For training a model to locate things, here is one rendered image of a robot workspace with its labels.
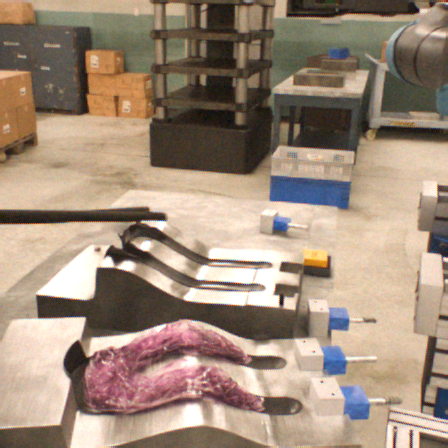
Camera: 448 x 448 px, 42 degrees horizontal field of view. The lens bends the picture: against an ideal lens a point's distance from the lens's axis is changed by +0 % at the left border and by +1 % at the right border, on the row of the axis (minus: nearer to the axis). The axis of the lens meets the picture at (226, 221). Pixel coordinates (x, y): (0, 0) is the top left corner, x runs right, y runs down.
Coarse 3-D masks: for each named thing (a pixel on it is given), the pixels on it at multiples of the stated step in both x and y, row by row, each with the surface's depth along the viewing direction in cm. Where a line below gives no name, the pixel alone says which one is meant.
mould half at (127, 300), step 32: (160, 224) 129; (96, 256) 130; (160, 256) 117; (224, 256) 126; (256, 256) 126; (288, 256) 125; (64, 288) 115; (96, 288) 110; (128, 288) 108; (160, 288) 107; (192, 288) 111; (96, 320) 112; (128, 320) 111; (160, 320) 109; (192, 320) 108; (224, 320) 107; (256, 320) 105; (288, 320) 104
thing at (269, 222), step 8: (264, 216) 161; (272, 216) 161; (280, 216) 164; (264, 224) 162; (272, 224) 161; (280, 224) 161; (288, 224) 161; (296, 224) 161; (264, 232) 163; (272, 232) 163
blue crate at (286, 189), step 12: (276, 180) 441; (288, 180) 438; (300, 180) 435; (312, 180) 434; (324, 180) 432; (336, 180) 430; (276, 192) 444; (288, 192) 442; (300, 192) 439; (312, 192) 437; (324, 192) 435; (336, 192) 433; (348, 192) 432; (312, 204) 441; (324, 204) 438; (336, 204) 436; (348, 204) 434
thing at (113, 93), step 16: (96, 64) 757; (112, 64) 750; (96, 80) 766; (112, 80) 760; (128, 80) 755; (144, 80) 752; (96, 96) 771; (112, 96) 767; (128, 96) 761; (144, 96) 756; (96, 112) 778; (112, 112) 772; (128, 112) 768; (144, 112) 762
